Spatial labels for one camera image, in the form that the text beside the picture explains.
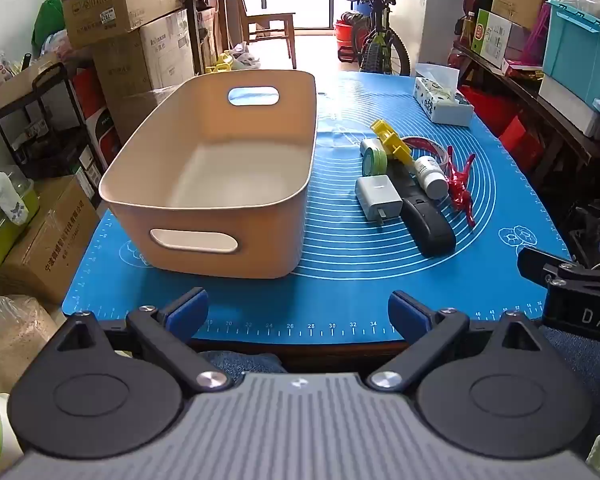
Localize large pale cardboard box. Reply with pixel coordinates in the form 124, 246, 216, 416
92, 7, 196, 98

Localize small white bottle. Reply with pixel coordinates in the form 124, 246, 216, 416
413, 156, 450, 200

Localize white charger adapter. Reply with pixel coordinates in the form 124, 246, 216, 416
355, 175, 405, 222

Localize person's right leg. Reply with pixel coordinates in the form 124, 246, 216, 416
539, 325, 600, 461

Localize brown sauce bottle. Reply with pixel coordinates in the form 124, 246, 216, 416
460, 10, 478, 47

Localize black computer mouse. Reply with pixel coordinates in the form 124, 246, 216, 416
399, 194, 457, 259

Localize yellow plastic clip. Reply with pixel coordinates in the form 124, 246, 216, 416
370, 120, 415, 166

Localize red plastic clip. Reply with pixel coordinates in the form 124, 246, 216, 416
445, 146, 478, 226

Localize white patterned tissue box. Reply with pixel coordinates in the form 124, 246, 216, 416
413, 64, 476, 127

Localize teal plastic storage bin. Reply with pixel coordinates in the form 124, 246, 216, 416
542, 0, 600, 106

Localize open brown cardboard box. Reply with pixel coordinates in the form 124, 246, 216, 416
55, 0, 183, 50

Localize green and white carton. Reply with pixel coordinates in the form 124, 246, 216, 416
470, 8, 531, 58

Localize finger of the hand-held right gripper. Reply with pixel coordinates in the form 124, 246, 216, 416
517, 247, 575, 287

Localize green plastic bag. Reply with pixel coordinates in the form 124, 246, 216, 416
32, 0, 65, 53

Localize person's left leg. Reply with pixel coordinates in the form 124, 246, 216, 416
199, 350, 287, 377

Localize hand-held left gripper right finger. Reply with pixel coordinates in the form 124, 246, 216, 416
367, 290, 543, 393

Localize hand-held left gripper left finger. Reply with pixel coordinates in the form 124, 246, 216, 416
55, 287, 233, 394

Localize person's leg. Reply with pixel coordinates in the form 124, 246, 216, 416
539, 325, 600, 461
199, 350, 287, 377

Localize beige plastic storage basket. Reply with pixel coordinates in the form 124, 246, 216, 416
98, 69, 318, 280

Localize blue silicone mat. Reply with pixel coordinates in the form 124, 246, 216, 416
61, 71, 573, 346

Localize pink plastic basket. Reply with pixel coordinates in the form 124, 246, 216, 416
520, 2, 552, 61

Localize wooden chair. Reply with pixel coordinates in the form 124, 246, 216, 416
240, 10, 298, 71

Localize yellow plastic jug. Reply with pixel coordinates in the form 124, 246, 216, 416
205, 52, 236, 75

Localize dark wooden shelf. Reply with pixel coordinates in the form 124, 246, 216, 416
452, 40, 600, 166

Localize colourful flat box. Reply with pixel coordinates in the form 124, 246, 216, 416
502, 57, 547, 79

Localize wooden side table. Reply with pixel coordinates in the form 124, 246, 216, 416
182, 0, 243, 76

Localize clear plastic grain bag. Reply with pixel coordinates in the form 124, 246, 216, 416
0, 294, 71, 391

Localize red bucket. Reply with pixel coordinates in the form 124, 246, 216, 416
335, 19, 362, 63

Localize red paper bags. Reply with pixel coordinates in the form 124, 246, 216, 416
460, 85, 546, 171

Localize red tape roll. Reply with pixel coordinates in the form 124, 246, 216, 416
400, 136, 453, 171

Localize green and black bicycle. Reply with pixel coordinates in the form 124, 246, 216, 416
332, 0, 413, 77

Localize white flat box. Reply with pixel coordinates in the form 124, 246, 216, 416
537, 75, 600, 137

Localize black plastic tool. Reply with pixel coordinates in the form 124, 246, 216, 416
387, 160, 433, 206

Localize green tape roll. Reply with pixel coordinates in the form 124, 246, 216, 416
360, 138, 390, 177

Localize white floor bag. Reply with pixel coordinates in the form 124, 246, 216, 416
230, 42, 261, 71

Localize brown printed cardboard box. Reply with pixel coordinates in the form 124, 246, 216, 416
0, 175, 101, 306

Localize white chest freezer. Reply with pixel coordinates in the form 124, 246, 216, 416
390, 0, 473, 68

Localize black metal shelf rack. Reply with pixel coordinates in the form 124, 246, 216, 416
0, 52, 108, 181

